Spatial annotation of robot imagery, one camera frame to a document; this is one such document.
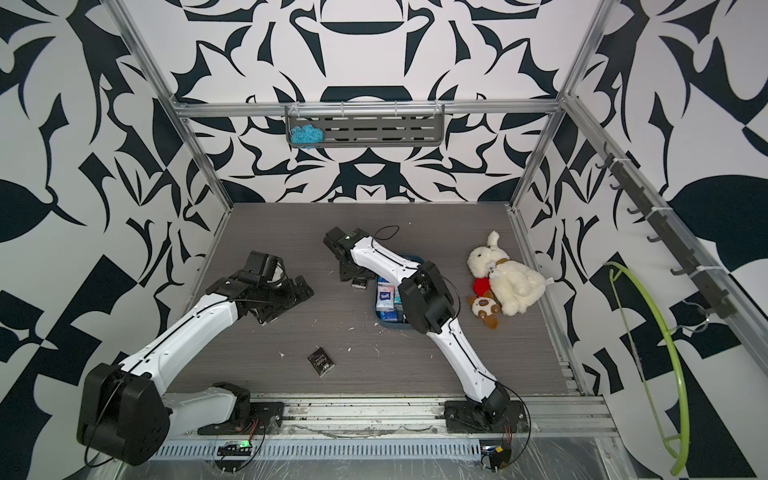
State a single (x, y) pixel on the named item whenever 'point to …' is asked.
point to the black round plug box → (499, 455)
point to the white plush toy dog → (516, 286)
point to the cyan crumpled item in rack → (307, 136)
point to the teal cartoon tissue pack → (397, 298)
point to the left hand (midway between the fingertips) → (297, 293)
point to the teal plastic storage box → (402, 322)
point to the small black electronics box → (235, 448)
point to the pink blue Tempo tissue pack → (385, 298)
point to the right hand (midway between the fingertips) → (354, 270)
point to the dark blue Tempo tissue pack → (389, 315)
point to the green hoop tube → (681, 465)
